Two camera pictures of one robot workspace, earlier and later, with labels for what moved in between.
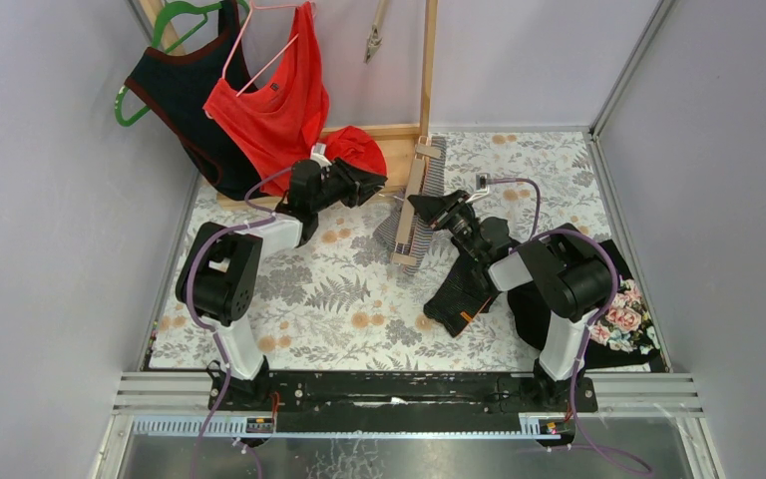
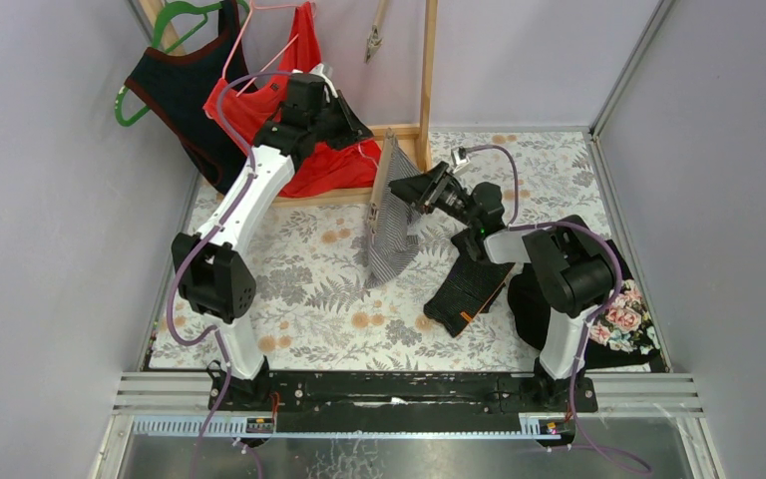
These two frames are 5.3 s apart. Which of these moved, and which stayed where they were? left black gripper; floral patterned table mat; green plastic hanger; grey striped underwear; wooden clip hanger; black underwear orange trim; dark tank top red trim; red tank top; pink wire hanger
Moved: grey striped underwear; left black gripper; wooden clip hanger
Stayed: black underwear orange trim; green plastic hanger; dark tank top red trim; floral patterned table mat; pink wire hanger; red tank top
